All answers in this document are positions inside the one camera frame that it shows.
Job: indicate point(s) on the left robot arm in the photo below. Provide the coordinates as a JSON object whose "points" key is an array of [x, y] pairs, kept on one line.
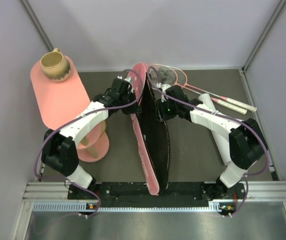
{"points": [[59, 149]]}

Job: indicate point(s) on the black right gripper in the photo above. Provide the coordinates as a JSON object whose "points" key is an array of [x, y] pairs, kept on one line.
{"points": [[161, 115]]}

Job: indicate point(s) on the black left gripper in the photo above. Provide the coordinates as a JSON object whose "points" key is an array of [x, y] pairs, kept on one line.
{"points": [[134, 108]]}

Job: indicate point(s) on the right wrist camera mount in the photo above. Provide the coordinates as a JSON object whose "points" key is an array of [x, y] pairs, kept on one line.
{"points": [[163, 86]]}

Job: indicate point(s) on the beige ceramic mug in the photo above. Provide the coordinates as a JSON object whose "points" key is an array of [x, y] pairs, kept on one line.
{"points": [[55, 66]]}

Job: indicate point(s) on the grey slotted cable duct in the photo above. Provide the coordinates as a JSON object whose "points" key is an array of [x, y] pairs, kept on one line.
{"points": [[65, 207]]}

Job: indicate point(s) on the pink two-tier side table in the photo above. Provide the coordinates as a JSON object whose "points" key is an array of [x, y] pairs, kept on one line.
{"points": [[61, 102]]}

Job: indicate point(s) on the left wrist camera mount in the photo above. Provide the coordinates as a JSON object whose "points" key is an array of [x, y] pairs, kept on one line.
{"points": [[128, 79]]}

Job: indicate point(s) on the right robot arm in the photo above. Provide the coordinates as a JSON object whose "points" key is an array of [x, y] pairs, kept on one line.
{"points": [[246, 144]]}

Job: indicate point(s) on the white pink badminton racket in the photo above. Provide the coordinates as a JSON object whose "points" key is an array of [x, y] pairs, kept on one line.
{"points": [[174, 76]]}

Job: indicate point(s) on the pink racket bag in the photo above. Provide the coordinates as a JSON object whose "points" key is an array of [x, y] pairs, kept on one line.
{"points": [[152, 135]]}

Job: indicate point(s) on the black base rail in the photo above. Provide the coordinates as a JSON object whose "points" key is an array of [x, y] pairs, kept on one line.
{"points": [[177, 194]]}

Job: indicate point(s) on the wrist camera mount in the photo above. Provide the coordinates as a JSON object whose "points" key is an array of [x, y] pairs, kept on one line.
{"points": [[163, 86], [128, 79]]}

